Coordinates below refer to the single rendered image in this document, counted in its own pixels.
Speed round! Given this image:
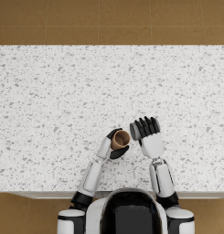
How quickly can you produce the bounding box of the brown paper cup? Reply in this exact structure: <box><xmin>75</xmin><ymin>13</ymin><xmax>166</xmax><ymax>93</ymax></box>
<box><xmin>111</xmin><ymin>130</ymin><xmax>132</xmax><ymax>151</ymax></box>

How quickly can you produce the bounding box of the robot body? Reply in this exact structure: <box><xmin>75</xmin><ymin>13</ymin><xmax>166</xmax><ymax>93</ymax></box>
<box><xmin>85</xmin><ymin>187</ymin><xmax>169</xmax><ymax>234</ymax></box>

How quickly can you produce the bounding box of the grey cup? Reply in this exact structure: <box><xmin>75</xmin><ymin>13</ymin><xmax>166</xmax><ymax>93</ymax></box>
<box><xmin>129</xmin><ymin>118</ymin><xmax>162</xmax><ymax>142</ymax></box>

